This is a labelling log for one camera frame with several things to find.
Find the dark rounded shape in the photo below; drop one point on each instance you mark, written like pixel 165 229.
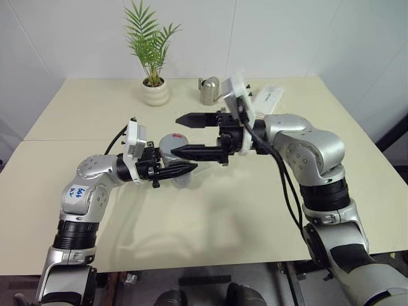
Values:
pixel 245 294
pixel 170 298

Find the white flat box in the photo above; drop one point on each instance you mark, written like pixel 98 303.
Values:
pixel 271 95

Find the clear plastic jar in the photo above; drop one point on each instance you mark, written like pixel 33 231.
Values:
pixel 183 182

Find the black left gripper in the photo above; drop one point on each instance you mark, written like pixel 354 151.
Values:
pixel 148 159

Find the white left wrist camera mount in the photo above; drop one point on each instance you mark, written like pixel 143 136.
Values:
pixel 132 140

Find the green palm plant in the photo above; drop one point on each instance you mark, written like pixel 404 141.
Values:
pixel 150 48

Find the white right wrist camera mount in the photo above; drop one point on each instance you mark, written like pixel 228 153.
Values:
pixel 237 89

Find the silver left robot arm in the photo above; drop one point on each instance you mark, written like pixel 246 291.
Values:
pixel 92 165

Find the silver jar lid red mark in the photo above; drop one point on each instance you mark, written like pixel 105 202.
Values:
pixel 172 141

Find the white ribbed plant pot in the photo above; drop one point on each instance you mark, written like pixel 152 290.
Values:
pixel 155 94

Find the silver metal watering can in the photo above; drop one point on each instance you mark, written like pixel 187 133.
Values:
pixel 208 90

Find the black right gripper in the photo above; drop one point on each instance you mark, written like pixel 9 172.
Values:
pixel 232 134

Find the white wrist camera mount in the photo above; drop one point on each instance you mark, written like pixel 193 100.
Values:
pixel 132 140
pixel 237 89

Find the black stand frame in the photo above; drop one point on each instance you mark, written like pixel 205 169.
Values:
pixel 393 130

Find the black metal table frame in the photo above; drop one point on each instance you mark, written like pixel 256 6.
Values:
pixel 293 280

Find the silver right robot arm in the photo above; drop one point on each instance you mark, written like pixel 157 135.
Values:
pixel 318 140

